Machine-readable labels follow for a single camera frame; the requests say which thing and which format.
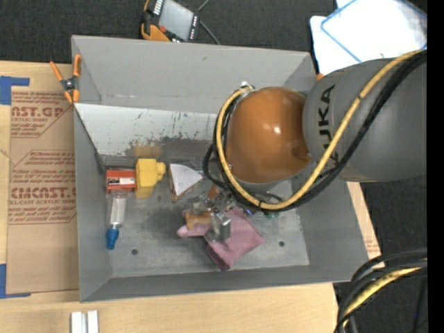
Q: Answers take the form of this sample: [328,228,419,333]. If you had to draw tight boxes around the white triangular wedge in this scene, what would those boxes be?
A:
[168,163,205,203]

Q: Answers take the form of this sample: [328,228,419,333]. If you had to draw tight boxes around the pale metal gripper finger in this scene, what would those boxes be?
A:
[205,211,232,244]
[189,193,213,218]

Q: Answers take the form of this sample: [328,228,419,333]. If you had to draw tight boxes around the brown cardboard board red print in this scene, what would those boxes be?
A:
[0,60,382,300]

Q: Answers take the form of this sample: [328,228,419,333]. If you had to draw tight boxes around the pink cloth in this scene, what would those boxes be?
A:
[176,205,266,272]

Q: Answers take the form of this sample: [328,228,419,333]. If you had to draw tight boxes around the grey metal bin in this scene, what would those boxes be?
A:
[71,35,370,303]

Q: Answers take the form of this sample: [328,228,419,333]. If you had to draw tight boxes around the clear plastic bottle blue cap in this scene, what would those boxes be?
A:
[105,189,129,250]

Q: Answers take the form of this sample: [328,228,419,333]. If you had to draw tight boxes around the orange-red small box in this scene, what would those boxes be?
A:
[105,169,137,195]

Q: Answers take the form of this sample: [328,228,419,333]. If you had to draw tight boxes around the yellow toy block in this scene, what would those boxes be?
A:
[134,157,167,200]

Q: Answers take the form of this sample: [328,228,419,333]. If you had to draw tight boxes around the orange-brown toy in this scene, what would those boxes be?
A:
[183,209,213,231]

